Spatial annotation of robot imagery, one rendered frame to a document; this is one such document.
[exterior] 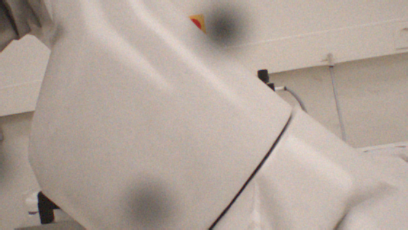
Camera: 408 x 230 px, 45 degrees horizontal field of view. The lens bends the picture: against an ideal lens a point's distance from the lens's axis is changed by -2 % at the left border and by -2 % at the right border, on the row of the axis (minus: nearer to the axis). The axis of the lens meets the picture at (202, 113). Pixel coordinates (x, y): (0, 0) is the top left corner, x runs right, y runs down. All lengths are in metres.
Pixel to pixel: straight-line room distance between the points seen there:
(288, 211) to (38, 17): 0.16
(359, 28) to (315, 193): 1.34
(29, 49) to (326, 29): 0.98
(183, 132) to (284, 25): 1.38
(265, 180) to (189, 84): 0.05
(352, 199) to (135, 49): 0.11
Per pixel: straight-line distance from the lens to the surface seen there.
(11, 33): 0.28
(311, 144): 0.21
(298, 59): 1.51
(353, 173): 0.21
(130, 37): 0.22
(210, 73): 0.22
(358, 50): 1.52
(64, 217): 0.66
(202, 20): 1.17
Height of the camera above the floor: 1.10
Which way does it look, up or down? 3 degrees down
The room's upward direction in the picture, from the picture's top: 9 degrees counter-clockwise
